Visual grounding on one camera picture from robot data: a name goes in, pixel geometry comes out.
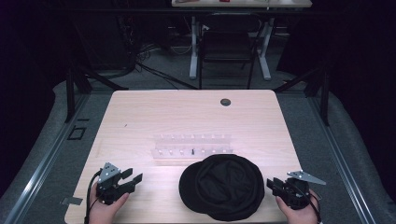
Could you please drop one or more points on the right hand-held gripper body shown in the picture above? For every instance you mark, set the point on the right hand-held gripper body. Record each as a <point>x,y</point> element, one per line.
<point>297,194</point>

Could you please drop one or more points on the aluminium floor rail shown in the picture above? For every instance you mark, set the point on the aluminium floor rail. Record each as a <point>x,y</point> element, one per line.
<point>43,169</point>
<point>342,169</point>

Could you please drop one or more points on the person's left hand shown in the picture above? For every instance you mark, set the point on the person's left hand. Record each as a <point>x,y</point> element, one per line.
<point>102,213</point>

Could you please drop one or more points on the black cap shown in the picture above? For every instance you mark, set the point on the black cap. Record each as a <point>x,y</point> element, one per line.
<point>222,186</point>

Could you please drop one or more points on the short black tape strip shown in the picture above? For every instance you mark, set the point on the short black tape strip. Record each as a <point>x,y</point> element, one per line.
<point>83,119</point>

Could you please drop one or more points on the person's right hand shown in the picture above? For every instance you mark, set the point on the person's right hand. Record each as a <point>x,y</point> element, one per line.
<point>300,216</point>

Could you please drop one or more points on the white-legged table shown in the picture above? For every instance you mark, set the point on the white-legged table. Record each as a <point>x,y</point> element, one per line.
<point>194,56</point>

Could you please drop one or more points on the clear acrylic peg rack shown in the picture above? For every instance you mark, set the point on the clear acrylic peg rack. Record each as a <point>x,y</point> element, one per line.
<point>193,145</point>

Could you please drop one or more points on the grey round table grommet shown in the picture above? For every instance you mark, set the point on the grey round table grommet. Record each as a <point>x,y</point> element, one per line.
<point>225,102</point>

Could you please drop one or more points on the black chair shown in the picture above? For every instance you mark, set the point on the black chair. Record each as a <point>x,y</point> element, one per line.
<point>229,46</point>

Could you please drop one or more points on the black metal frame stand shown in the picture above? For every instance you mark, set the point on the black metal frame stand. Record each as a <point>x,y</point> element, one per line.
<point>71,93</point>
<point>324,96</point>

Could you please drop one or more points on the grey tape piece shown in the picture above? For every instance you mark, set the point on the grey tape piece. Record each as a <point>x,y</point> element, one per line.
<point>71,201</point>

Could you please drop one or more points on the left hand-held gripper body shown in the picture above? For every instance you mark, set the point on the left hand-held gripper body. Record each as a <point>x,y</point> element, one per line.
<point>107,186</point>

